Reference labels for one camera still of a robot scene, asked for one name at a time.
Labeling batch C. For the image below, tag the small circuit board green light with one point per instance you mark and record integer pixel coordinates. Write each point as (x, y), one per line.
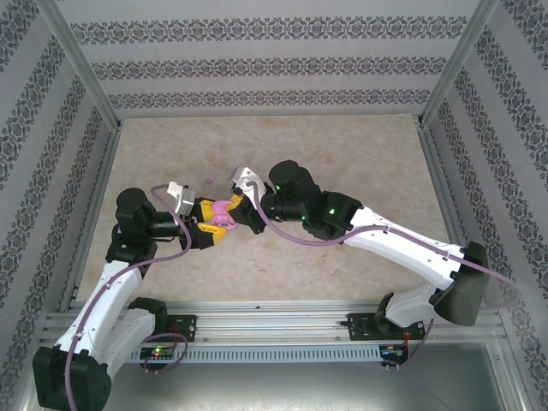
(158, 353)

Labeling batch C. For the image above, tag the small circuit board orange light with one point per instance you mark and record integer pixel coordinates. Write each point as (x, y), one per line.
(391, 351)

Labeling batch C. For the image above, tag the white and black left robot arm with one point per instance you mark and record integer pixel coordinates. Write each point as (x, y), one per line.
(111, 291)

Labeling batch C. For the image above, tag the grey metal shelf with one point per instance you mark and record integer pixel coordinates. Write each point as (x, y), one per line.
(274, 389)

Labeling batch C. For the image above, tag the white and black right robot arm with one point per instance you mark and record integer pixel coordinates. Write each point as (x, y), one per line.
(398, 248)

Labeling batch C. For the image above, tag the aluminium mounting rail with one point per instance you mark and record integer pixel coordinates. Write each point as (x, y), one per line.
(274, 319)

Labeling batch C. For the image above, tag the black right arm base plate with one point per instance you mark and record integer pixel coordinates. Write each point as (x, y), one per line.
(359, 327)

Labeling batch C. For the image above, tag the aluminium side rail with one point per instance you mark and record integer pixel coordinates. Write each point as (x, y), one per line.
(103, 171)
(441, 180)

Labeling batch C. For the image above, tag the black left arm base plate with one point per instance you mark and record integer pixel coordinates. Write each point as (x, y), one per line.
(188, 329)

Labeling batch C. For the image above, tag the aluminium frame post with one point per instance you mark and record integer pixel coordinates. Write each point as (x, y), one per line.
(81, 68)
(460, 64)

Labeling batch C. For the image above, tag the blue and pink charging case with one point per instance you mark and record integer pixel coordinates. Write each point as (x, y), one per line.
(222, 212)

